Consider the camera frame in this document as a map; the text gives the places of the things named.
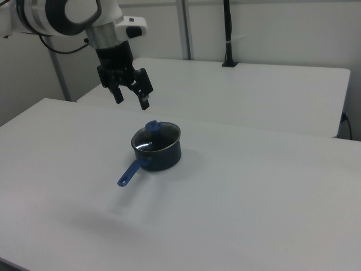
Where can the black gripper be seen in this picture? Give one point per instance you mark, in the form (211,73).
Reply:
(115,57)

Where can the glass lid with blue knob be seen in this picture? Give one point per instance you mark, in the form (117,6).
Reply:
(165,138)

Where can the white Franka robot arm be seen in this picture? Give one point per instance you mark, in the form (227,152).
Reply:
(42,17)

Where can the white partition post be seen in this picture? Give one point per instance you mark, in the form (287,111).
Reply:
(186,28)
(59,76)

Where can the black camera pole with clamp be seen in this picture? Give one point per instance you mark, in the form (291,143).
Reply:
(228,28)

